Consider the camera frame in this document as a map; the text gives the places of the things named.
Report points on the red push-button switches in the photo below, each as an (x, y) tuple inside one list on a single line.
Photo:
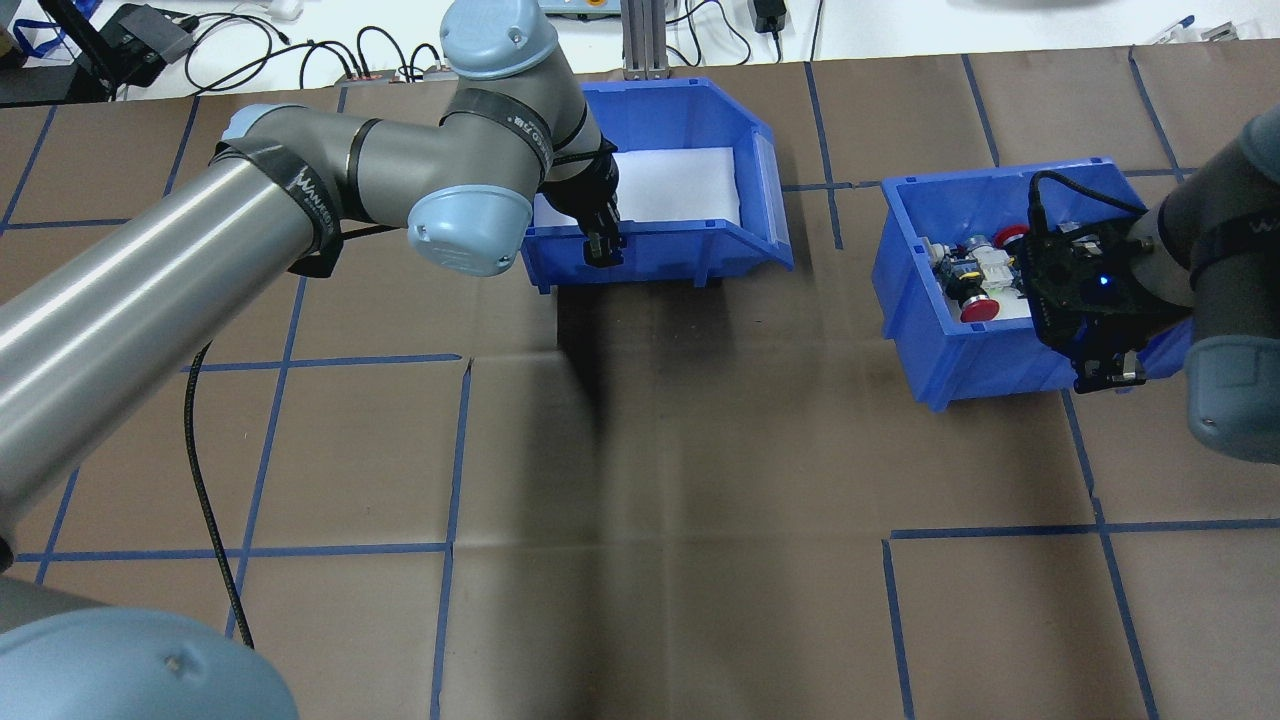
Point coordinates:
[(1012, 305)]

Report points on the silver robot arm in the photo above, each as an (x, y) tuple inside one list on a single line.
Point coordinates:
[(150, 280), (1240, 200)]

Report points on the white contact block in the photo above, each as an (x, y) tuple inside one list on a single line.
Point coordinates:
[(1000, 270)]

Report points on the blue bin with batteries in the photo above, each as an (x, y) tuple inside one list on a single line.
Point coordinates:
[(660, 255)]

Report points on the blue bin with switches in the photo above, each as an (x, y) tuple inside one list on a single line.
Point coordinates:
[(960, 365)]

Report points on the blue pen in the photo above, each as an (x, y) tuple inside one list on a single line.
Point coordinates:
[(1172, 30)]

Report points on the black power adapter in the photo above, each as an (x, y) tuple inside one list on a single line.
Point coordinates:
[(769, 14)]

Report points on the black box device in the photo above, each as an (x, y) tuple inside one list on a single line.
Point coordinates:
[(145, 40)]

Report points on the white side table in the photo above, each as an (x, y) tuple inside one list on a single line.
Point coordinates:
[(900, 30)]

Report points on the small red push button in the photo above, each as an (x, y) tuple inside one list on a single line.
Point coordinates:
[(1012, 238)]

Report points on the black blue terminal switch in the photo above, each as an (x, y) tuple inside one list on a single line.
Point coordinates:
[(955, 270)]

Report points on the aluminium profile post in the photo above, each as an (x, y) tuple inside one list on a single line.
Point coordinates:
[(646, 40)]

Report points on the red mushroom push button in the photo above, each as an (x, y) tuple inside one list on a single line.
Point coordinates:
[(978, 308)]

